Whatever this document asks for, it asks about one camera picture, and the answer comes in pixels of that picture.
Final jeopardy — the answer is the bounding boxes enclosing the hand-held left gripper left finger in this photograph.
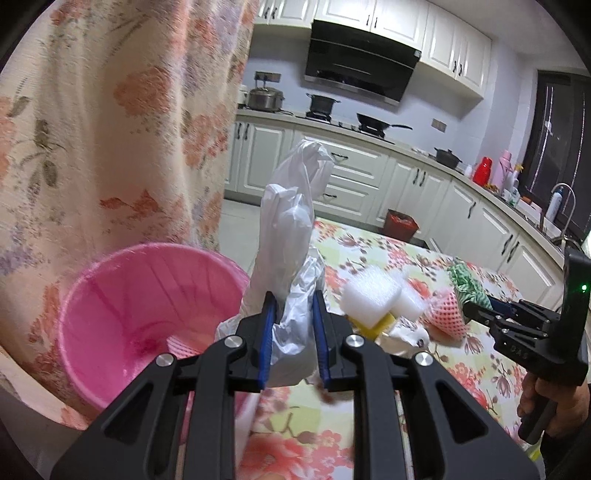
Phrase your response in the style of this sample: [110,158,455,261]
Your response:
[51,291,279,480]

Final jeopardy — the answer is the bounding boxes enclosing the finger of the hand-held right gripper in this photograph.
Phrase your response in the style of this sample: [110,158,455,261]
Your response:
[463,301,509,332]
[488,295,563,325]

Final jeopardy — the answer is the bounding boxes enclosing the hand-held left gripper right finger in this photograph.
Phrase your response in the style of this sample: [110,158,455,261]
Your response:
[311,290,541,480]

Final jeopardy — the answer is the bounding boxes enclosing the green patterned wrapper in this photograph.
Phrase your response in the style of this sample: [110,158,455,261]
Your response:
[448,261,492,309]

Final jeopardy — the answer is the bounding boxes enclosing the pink foam fruit net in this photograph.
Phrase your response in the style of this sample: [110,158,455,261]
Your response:
[422,291,468,344]

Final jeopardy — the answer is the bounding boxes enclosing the yellow packaging piece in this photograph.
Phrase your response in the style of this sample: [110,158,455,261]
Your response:
[348,311,398,343]

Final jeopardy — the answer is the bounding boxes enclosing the large white foam block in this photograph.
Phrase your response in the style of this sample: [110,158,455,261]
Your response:
[341,270,404,324]

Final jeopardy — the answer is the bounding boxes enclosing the long white foam block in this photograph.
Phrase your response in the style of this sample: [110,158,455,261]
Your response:
[392,281,424,320]

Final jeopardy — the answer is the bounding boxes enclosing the small white plastic bag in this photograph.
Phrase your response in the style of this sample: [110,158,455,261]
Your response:
[379,318,432,357]

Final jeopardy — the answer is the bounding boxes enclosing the large white plastic bag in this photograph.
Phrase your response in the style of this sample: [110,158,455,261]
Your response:
[217,141,335,388]

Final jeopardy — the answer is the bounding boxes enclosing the pink trash bin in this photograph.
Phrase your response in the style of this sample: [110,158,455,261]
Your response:
[58,242,252,418]

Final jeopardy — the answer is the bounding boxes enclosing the person's right hand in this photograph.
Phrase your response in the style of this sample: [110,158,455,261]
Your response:
[517,374,591,438]

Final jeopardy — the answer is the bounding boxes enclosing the red floor waste bin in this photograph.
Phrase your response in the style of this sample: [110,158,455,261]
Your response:
[383,209,420,241]

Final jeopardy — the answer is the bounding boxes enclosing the chrome faucet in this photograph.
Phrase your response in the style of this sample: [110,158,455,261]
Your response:
[549,183,579,246]

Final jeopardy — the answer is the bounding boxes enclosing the pink thermos bottle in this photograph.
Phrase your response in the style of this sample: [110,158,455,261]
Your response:
[496,150,513,190]

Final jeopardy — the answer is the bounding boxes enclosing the black casserole pot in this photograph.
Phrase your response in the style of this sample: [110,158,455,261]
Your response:
[434,148,463,168]

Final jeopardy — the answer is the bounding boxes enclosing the dark window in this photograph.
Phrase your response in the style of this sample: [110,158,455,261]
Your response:
[522,69,591,241]

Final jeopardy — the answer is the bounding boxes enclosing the white lower cabinets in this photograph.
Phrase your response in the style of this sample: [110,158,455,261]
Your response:
[224,117,565,301]

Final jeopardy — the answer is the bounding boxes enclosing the white cabinets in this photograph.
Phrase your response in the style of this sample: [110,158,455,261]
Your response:
[224,117,565,301]
[254,0,493,98]

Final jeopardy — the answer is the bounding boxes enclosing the black wok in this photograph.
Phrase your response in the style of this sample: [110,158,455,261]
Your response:
[356,113,413,135]

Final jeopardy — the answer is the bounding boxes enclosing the black gas stove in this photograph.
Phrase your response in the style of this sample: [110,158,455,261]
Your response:
[295,111,398,145]

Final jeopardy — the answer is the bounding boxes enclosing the black stock pot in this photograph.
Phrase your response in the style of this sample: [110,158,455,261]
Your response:
[306,93,341,116]

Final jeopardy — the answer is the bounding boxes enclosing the steel pressure cooker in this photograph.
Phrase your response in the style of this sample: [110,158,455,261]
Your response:
[245,85,285,112]

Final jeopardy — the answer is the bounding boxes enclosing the floral curtain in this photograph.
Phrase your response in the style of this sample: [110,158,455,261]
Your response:
[0,0,262,430]

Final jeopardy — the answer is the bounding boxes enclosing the white upper cabinets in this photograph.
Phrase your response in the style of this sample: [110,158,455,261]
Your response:
[254,0,493,98]

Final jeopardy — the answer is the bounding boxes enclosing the black range hood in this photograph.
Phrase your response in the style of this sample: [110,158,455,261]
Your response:
[304,19,422,107]

